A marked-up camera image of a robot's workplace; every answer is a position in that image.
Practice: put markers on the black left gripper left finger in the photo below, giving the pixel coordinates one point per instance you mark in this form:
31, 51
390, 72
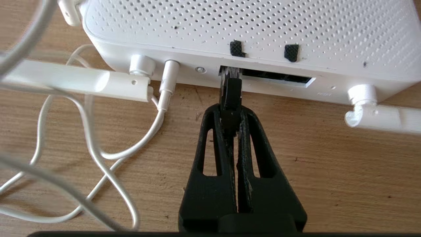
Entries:
207, 197

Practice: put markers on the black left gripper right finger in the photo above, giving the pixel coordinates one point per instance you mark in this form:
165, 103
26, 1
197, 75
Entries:
273, 197

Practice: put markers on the white router with antennas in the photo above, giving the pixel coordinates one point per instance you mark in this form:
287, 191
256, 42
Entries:
263, 26

